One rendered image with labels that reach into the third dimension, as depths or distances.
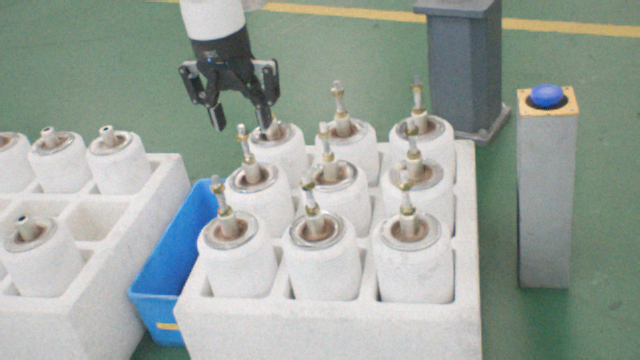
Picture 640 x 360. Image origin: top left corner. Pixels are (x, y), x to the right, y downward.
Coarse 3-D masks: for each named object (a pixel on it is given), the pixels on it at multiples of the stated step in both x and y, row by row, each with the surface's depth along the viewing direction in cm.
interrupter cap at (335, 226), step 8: (304, 216) 86; (328, 216) 85; (336, 216) 85; (296, 224) 85; (304, 224) 85; (328, 224) 84; (336, 224) 83; (344, 224) 83; (288, 232) 84; (296, 232) 83; (304, 232) 84; (328, 232) 83; (336, 232) 82; (344, 232) 82; (296, 240) 82; (304, 240) 82; (312, 240) 82; (320, 240) 81; (328, 240) 81; (336, 240) 81; (304, 248) 80; (312, 248) 80; (320, 248) 80
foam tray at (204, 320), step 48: (384, 144) 110; (192, 288) 89; (288, 288) 88; (192, 336) 88; (240, 336) 86; (288, 336) 84; (336, 336) 82; (384, 336) 80; (432, 336) 79; (480, 336) 78
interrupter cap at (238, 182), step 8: (240, 168) 98; (264, 168) 97; (272, 168) 97; (232, 176) 97; (240, 176) 97; (264, 176) 96; (272, 176) 95; (232, 184) 95; (240, 184) 95; (248, 184) 95; (256, 184) 94; (264, 184) 94; (272, 184) 94; (240, 192) 93; (248, 192) 93; (256, 192) 93
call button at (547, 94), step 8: (536, 88) 88; (544, 88) 87; (552, 88) 87; (560, 88) 87; (536, 96) 86; (544, 96) 86; (552, 96) 85; (560, 96) 86; (544, 104) 86; (552, 104) 86
